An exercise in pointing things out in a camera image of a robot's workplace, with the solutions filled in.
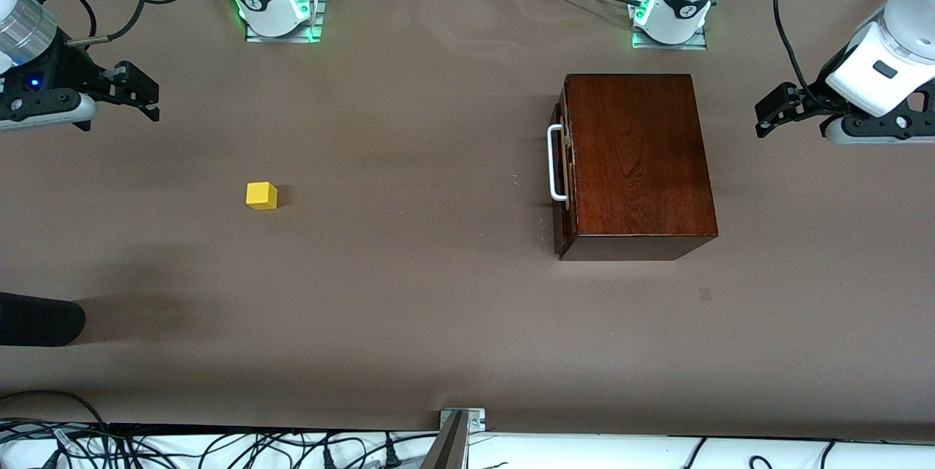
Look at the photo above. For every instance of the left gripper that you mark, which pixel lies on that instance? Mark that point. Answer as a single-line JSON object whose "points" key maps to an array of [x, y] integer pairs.
{"points": [[819, 98]]}

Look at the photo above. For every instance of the yellow block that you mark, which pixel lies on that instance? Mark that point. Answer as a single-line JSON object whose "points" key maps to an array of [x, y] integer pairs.
{"points": [[261, 195]]}

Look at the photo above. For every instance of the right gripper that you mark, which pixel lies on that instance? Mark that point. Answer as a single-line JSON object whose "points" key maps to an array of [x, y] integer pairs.
{"points": [[68, 66]]}

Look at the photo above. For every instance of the grey metal beam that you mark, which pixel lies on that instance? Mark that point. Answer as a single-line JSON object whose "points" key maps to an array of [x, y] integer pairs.
{"points": [[447, 451]]}

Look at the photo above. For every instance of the brown paper table cover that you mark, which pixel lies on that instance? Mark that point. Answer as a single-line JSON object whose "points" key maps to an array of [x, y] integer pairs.
{"points": [[409, 308]]}

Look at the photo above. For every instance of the small metal bracket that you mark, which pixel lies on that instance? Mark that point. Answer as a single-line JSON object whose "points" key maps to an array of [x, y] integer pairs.
{"points": [[475, 418]]}

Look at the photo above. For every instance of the black cylinder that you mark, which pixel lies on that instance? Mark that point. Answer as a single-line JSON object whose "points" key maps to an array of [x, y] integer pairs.
{"points": [[36, 319]]}

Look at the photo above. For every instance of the dark wooden drawer cabinet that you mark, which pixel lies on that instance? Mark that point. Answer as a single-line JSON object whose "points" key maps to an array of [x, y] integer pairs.
{"points": [[643, 162]]}

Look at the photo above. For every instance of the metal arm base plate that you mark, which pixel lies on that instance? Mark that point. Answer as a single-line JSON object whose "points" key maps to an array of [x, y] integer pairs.
{"points": [[281, 36], [668, 45]]}

